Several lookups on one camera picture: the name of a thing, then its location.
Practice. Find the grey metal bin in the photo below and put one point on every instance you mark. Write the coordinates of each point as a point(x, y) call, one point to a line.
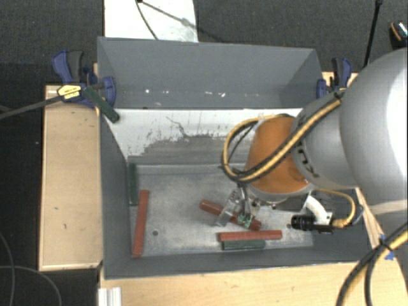
point(178, 75)

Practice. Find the dark green flat block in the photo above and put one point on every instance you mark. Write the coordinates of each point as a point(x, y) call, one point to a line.
point(133, 183)
point(243, 244)

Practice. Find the black cylinder on white bracket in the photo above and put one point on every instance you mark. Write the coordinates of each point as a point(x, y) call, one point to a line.
point(306, 221)

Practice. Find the pale wood flat board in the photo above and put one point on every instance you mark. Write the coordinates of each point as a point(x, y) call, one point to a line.
point(71, 177)

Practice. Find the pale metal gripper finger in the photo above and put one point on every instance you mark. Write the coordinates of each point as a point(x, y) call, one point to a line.
point(230, 206)
point(223, 220)

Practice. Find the red-brown flat block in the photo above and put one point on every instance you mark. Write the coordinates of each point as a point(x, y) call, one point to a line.
point(250, 235)
point(208, 206)
point(141, 222)

